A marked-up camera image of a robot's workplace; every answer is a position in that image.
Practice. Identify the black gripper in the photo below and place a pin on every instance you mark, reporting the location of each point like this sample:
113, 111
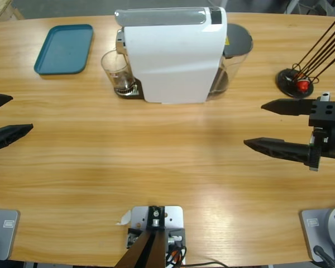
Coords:
330, 131

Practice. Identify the clear drinking glass red label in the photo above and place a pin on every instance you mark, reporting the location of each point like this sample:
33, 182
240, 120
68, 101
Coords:
115, 67

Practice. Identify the white capsule coffee machine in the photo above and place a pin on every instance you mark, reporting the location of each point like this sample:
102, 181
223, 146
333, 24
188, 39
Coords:
173, 61

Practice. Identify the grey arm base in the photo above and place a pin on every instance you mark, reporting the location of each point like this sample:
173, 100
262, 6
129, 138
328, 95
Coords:
321, 231
5, 231

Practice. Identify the red coffee capsule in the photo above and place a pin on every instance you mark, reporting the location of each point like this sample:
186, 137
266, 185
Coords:
303, 86

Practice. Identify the black capsule holder with rods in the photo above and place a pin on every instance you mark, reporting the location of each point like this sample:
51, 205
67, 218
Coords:
286, 86

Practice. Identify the teal plastic tray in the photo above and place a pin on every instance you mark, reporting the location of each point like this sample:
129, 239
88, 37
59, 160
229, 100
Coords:
64, 50

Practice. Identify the metal drip tray grate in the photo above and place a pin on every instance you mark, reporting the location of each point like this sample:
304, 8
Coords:
134, 90

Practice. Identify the grey metal frame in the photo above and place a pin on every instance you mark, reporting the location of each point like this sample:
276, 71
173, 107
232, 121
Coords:
318, 7

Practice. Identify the white mount plate dark post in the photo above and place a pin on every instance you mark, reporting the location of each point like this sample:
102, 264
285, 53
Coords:
173, 217

